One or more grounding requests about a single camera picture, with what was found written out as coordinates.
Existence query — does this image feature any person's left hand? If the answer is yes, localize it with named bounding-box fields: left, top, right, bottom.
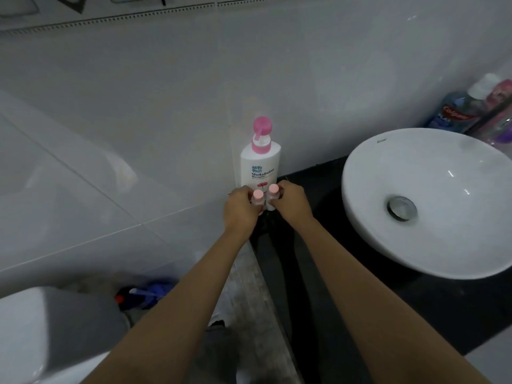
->
left=222, top=186, right=262, bottom=239

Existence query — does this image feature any person's right hand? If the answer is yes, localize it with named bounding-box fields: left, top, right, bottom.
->
left=272, top=180, right=314, bottom=223

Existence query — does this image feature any person's right forearm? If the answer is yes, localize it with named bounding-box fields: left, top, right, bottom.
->
left=295, top=217, right=493, bottom=384

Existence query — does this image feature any person's left forearm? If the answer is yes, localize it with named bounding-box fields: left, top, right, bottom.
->
left=82, top=227, right=250, bottom=384

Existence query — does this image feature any white pump bottle pink cap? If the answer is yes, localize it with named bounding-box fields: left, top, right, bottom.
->
left=240, top=116, right=282, bottom=190

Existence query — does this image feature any chrome sink drain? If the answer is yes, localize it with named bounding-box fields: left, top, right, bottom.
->
left=386, top=196, right=418, bottom=222

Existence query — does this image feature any blue toilet brush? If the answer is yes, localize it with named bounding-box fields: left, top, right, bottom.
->
left=115, top=278, right=179, bottom=312

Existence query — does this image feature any white round sink basin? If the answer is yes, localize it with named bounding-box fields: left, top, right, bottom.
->
left=341, top=128, right=512, bottom=280

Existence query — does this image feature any blue mouthwash bottle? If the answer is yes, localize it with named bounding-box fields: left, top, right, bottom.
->
left=425, top=73, right=501, bottom=132

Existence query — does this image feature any pink purple bottle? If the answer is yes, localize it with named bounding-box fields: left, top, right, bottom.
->
left=476, top=78, right=512, bottom=147

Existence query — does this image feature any white toilet tank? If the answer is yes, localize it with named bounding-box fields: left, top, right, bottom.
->
left=0, top=286, right=132, bottom=384

